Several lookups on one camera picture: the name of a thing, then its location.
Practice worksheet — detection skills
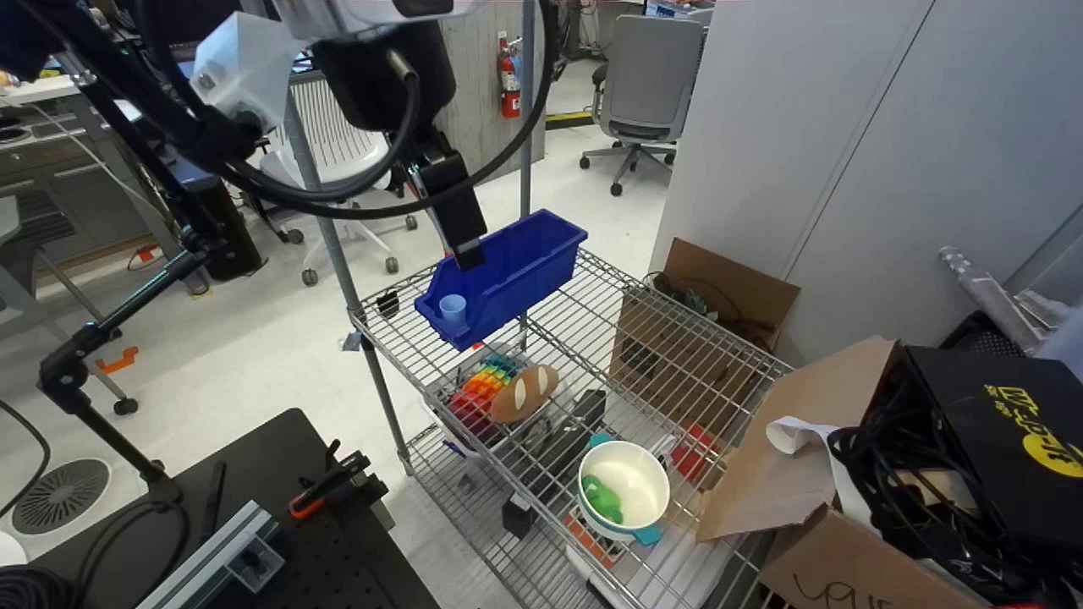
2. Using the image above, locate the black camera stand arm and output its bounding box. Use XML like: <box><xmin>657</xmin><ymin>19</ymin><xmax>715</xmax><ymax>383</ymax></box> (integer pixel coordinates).
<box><xmin>37</xmin><ymin>251</ymin><xmax>205</xmax><ymax>504</ymax></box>

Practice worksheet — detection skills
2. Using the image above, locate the aluminium extrusion rail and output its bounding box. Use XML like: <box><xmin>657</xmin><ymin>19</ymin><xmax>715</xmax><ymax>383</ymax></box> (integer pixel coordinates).
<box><xmin>136</xmin><ymin>499</ymin><xmax>284</xmax><ymax>609</ymax></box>

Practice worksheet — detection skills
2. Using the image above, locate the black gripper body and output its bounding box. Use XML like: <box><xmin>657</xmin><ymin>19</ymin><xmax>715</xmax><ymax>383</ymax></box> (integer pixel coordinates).
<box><xmin>416</xmin><ymin>152</ymin><xmax>488</xmax><ymax>251</ymax></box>

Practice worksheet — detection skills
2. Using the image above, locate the white mesh office chair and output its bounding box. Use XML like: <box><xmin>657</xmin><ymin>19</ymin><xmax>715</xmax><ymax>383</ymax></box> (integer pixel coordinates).
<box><xmin>256</xmin><ymin>91</ymin><xmax>416</xmax><ymax>286</ymax></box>

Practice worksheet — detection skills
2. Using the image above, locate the grey office chair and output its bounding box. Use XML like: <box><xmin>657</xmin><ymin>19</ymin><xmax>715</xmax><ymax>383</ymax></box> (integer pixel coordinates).
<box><xmin>592</xmin><ymin>13</ymin><xmax>706</xmax><ymax>197</ymax></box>

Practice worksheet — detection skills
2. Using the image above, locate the brown bread roll plushy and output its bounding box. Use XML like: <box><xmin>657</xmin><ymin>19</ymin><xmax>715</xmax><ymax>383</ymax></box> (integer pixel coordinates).
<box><xmin>488</xmin><ymin>364</ymin><xmax>559</xmax><ymax>421</ymax></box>

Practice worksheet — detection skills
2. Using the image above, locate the blue plastic bin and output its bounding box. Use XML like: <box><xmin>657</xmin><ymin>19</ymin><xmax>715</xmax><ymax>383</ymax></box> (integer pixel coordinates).
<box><xmin>413</xmin><ymin>208</ymin><xmax>585</xmax><ymax>347</ymax></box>

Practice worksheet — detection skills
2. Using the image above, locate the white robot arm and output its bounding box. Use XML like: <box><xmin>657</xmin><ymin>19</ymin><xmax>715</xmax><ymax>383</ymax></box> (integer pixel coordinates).
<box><xmin>0</xmin><ymin>0</ymin><xmax>473</xmax><ymax>217</ymax></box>

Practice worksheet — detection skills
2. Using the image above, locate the black clamp with orange tips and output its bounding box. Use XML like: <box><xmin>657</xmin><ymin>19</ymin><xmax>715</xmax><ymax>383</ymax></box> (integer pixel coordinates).
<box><xmin>286</xmin><ymin>438</ymin><xmax>389</xmax><ymax>523</ymax></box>

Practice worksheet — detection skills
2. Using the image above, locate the red toy under shelf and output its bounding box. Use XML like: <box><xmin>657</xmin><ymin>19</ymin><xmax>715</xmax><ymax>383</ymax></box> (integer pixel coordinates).
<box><xmin>669</xmin><ymin>425</ymin><xmax>715</xmax><ymax>486</ymax></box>

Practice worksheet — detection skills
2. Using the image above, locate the red fire extinguisher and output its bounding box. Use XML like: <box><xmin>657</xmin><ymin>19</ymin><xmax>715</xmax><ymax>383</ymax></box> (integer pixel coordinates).
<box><xmin>496</xmin><ymin>31</ymin><xmax>520</xmax><ymax>119</ymax></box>

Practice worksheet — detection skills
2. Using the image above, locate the black box with yellow logo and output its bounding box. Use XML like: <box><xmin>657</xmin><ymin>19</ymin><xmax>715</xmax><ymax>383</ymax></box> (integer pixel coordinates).
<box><xmin>902</xmin><ymin>347</ymin><xmax>1083</xmax><ymax>555</ymax></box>

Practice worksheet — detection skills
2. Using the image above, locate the metal wire shelf rack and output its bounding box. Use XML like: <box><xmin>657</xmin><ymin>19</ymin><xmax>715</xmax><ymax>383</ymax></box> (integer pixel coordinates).
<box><xmin>282</xmin><ymin>86</ymin><xmax>795</xmax><ymax>609</ymax></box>

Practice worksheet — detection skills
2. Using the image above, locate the small blue cup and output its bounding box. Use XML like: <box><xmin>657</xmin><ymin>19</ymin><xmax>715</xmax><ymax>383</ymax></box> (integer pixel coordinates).
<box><xmin>436</xmin><ymin>293</ymin><xmax>468</xmax><ymax>329</ymax></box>

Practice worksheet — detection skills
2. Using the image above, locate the white bowl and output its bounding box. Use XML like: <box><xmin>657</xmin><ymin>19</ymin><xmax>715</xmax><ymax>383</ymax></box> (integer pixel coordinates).
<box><xmin>575</xmin><ymin>438</ymin><xmax>674</xmax><ymax>535</ymax></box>

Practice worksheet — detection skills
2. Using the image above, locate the open cardboard box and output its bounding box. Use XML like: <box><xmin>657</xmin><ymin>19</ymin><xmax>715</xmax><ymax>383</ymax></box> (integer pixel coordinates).
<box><xmin>608</xmin><ymin>236</ymin><xmax>798</xmax><ymax>438</ymax></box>

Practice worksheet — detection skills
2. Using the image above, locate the large cardboard box with cables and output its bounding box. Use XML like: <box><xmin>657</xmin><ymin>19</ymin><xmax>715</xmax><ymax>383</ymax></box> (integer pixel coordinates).
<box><xmin>696</xmin><ymin>333</ymin><xmax>1083</xmax><ymax>609</ymax></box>

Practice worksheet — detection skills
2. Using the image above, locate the green toy in bowl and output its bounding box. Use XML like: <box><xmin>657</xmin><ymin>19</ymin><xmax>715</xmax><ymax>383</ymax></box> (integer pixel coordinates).
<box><xmin>582</xmin><ymin>476</ymin><xmax>622</xmax><ymax>523</ymax></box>

